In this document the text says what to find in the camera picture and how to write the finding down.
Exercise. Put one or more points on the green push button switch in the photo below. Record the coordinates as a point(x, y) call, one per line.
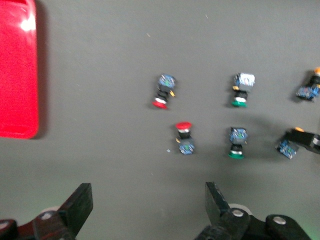
point(242, 85)
point(237, 136)

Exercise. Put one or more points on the red plastic tray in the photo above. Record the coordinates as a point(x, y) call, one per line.
point(17, 75)

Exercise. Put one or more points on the red push button switch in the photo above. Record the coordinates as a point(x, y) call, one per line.
point(163, 87)
point(186, 145)

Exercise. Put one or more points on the yellow push button switch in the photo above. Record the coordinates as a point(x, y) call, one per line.
point(307, 91)
point(287, 148)

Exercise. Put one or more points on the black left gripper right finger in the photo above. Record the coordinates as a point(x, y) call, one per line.
point(217, 205)

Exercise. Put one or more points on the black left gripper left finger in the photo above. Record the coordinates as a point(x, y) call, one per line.
point(75, 207)

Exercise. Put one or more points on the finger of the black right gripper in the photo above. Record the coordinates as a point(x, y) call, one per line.
point(300, 138)

